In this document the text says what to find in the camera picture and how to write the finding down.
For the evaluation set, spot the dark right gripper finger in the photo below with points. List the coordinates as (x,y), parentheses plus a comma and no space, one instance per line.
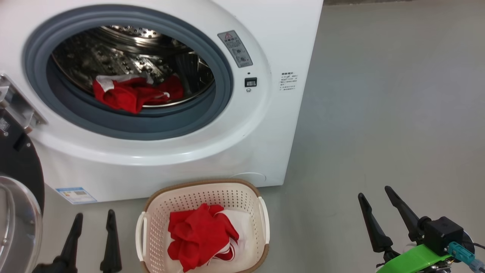
(375,231)
(407,218)

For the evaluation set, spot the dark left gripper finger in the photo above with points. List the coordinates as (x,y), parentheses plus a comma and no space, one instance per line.
(111,250)
(72,242)

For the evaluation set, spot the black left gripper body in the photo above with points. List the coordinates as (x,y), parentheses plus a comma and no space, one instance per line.
(57,266)

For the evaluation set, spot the perforated steel drum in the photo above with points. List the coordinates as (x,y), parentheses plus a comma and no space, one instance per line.
(113,53)

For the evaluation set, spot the blue energy label sticker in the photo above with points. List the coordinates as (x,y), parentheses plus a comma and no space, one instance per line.
(75,195)

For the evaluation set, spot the grey rubber door gasket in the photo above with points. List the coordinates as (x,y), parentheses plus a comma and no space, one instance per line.
(132,125)

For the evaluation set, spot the metal door hinge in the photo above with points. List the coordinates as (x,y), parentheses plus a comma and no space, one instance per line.
(19,102)

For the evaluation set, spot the red and white garment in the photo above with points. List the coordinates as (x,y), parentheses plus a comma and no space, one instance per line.
(129,96)
(197,235)

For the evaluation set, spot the cream perforated laundry basket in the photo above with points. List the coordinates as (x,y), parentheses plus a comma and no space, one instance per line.
(238,197)

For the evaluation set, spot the grey warning label sticker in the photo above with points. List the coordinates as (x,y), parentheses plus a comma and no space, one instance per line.
(235,49)

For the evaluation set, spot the printed text sticker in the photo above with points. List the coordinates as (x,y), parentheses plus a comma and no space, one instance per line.
(288,81)

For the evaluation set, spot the black round glass machine door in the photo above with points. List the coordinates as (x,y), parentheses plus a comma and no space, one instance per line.
(19,170)

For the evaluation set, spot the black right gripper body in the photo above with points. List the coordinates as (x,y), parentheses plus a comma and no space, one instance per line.
(391,256)

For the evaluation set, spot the white front-load washing machine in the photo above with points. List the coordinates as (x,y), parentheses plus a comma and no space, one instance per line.
(227,144)

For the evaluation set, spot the bright green gripper band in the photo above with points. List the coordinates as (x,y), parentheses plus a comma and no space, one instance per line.
(413,259)

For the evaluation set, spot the black door latch socket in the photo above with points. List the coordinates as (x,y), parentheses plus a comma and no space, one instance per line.
(251,82)

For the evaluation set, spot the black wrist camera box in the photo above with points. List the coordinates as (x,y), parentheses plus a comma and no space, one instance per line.
(441,233)

